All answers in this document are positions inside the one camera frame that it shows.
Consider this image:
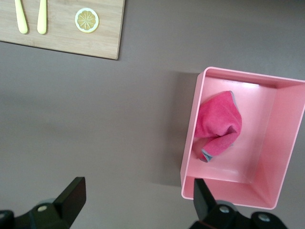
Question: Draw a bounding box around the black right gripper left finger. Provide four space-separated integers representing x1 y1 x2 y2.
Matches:
0 176 87 229

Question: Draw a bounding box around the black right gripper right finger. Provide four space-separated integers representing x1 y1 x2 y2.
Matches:
188 178 290 229

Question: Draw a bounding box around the pink microfibre cloth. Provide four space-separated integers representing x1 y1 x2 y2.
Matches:
194 90 243 163

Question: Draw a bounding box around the pink plastic bin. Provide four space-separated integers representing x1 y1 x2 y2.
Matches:
180 66 305 210

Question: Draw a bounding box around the brown table cover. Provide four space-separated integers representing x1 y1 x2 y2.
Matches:
0 0 305 229

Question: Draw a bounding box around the yellow plastic fork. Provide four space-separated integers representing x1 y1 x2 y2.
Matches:
37 0 48 35

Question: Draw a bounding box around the yellow plastic knife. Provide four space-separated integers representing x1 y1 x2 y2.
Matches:
14 0 29 34

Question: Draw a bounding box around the yellow lemon slice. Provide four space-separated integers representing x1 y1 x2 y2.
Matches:
74 8 100 33

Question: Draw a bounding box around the wooden cutting board with handle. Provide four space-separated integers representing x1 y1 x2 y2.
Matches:
0 0 126 60

